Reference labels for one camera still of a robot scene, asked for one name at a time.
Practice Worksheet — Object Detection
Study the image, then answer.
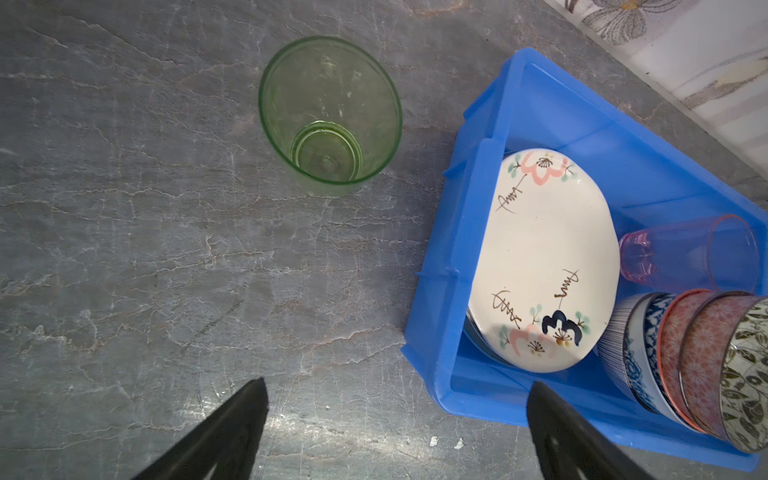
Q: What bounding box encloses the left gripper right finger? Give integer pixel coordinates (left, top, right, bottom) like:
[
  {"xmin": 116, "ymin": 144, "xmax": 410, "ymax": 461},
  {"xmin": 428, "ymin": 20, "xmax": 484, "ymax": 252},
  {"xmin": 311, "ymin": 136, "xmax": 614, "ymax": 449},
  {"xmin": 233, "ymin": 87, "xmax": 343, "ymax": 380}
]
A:
[{"xmin": 526, "ymin": 382, "xmax": 651, "ymax": 480}]

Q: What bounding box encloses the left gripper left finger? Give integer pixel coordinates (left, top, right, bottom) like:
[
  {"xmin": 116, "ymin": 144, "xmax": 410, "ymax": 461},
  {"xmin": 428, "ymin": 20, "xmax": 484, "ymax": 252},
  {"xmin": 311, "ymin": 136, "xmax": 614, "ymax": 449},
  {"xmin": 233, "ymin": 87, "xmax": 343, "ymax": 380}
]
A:
[{"xmin": 136, "ymin": 378, "xmax": 269, "ymax": 479}]

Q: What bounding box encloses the purple striped top bowl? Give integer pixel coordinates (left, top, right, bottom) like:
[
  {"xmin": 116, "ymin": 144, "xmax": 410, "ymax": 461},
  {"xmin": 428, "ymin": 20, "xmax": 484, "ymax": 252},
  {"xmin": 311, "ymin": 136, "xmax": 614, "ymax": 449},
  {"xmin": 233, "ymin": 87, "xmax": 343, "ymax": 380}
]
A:
[{"xmin": 596, "ymin": 293, "xmax": 651, "ymax": 400}]

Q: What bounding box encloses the red patterned bottom bowl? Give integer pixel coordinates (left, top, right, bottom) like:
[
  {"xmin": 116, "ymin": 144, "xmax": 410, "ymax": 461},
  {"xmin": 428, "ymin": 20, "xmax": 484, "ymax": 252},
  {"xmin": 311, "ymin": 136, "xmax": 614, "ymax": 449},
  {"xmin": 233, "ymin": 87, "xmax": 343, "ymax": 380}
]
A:
[{"xmin": 657, "ymin": 289, "xmax": 714, "ymax": 433}]

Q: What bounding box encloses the cream plum blossom plate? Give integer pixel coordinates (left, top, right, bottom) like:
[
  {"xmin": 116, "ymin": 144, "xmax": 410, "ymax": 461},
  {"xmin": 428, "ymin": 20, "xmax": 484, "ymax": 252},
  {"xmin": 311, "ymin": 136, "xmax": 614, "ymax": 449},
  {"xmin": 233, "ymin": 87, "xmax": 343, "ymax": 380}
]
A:
[{"xmin": 468, "ymin": 148, "xmax": 620, "ymax": 373}]

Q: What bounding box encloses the black white floral bowl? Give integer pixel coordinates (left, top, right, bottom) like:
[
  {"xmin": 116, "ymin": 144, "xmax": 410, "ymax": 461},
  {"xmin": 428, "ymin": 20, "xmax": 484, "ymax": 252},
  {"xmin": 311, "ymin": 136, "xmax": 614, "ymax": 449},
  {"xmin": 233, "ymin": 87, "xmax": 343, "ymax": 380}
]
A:
[
  {"xmin": 720, "ymin": 298, "xmax": 767, "ymax": 453},
  {"xmin": 679, "ymin": 291, "xmax": 760, "ymax": 440}
]

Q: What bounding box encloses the pink glass cup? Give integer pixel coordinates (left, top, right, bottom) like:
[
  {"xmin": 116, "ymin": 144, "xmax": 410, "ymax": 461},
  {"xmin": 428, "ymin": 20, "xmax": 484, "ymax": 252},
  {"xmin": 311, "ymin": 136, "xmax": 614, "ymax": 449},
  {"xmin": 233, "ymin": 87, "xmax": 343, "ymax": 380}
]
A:
[{"xmin": 619, "ymin": 214, "xmax": 761, "ymax": 293}]

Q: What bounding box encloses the green glass cup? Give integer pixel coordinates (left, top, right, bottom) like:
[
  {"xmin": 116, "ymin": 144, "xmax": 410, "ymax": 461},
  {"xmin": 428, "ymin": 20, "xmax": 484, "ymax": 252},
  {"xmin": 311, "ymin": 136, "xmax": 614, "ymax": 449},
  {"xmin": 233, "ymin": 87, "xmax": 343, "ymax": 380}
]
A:
[{"xmin": 258, "ymin": 36, "xmax": 403, "ymax": 197}]

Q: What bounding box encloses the blue patterned bowl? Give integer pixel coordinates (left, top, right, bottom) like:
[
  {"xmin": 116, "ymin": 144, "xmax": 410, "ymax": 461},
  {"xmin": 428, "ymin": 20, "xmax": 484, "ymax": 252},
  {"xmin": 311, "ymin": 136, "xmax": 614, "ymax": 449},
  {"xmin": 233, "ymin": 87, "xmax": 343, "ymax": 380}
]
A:
[{"xmin": 623, "ymin": 292, "xmax": 685, "ymax": 425}]

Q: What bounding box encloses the blue plastic bin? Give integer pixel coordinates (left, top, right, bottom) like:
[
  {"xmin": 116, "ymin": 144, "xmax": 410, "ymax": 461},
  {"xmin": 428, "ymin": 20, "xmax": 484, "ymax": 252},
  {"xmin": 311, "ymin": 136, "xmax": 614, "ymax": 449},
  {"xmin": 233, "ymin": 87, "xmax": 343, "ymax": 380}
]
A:
[{"xmin": 403, "ymin": 48, "xmax": 767, "ymax": 471}]

